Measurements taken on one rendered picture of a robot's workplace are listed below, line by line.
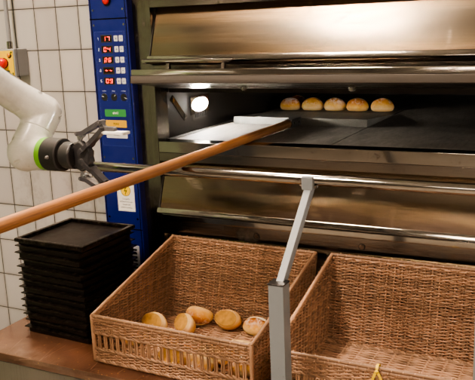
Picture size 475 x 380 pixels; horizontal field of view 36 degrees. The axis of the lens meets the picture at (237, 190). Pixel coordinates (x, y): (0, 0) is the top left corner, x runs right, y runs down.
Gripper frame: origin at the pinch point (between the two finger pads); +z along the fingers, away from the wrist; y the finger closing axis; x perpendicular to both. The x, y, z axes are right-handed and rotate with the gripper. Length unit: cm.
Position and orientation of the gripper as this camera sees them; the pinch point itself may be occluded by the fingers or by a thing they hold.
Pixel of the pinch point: (125, 158)
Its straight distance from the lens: 194.0
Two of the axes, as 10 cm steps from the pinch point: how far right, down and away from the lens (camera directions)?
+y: 0.4, 9.7, 2.2
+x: -4.7, 2.1, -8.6
